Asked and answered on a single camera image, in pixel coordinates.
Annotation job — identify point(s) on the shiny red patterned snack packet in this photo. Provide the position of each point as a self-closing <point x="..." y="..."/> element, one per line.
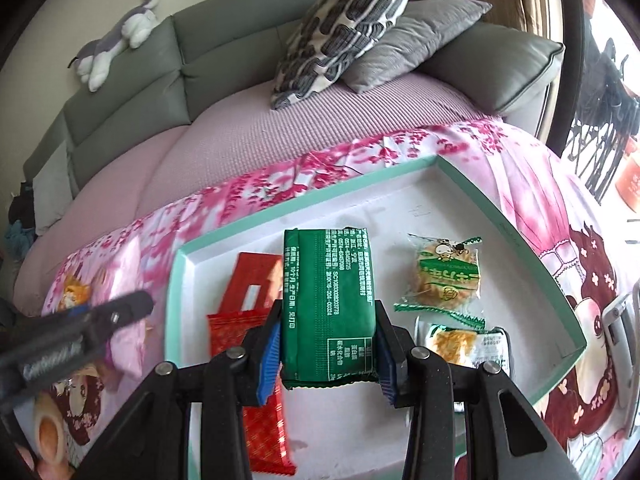
<point x="267" y="435"/>

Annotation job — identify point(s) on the light grey cushion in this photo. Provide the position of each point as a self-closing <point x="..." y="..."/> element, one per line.
<point x="50" y="190"/>

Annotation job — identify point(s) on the grey white plush toy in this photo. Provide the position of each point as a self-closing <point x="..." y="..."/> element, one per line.
<point x="117" y="42"/>

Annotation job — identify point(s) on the dark green snack packet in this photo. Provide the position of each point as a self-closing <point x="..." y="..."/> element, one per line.
<point x="325" y="310"/>

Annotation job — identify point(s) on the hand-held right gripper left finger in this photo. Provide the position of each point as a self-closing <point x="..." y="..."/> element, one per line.
<point x="267" y="360"/>

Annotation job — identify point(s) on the beige jelly cup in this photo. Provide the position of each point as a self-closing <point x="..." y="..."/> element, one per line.
<point x="50" y="430"/>

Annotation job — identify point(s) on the dark clothes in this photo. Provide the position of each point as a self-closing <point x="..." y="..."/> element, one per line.
<point x="21" y="205"/>

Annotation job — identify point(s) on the clear green-label cake packet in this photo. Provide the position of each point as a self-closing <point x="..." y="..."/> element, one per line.
<point x="442" y="280"/>

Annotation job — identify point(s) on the dark window frame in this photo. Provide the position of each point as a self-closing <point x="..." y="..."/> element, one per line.
<point x="575" y="60"/>

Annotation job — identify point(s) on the green and white snack packet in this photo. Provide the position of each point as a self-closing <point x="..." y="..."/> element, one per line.
<point x="465" y="345"/>

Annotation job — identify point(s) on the pink ribbed sofa cover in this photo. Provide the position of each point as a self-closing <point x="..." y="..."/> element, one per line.
<point x="250" y="135"/>

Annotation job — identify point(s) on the grey pillow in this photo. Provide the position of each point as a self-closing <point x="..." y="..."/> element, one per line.
<point x="415" y="45"/>

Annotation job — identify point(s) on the teal cloth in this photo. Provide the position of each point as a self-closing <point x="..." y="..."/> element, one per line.
<point x="17" y="240"/>

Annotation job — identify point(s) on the black white patterned pillow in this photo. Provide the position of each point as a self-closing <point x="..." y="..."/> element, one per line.
<point x="340" y="25"/>

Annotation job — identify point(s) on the orange bucket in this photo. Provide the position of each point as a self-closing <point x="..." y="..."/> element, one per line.
<point x="630" y="180"/>

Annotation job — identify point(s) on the teal shallow cardboard box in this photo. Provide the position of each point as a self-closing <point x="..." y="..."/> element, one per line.
<point x="350" y="200"/>

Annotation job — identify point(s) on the black folding chair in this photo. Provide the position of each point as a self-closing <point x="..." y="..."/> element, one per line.
<point x="600" y="100"/>

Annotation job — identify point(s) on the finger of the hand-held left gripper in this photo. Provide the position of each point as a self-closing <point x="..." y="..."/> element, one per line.
<point x="125" y="310"/>
<point x="79" y="310"/>

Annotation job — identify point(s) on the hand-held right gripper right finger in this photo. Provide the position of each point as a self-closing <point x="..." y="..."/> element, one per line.
<point x="387" y="365"/>

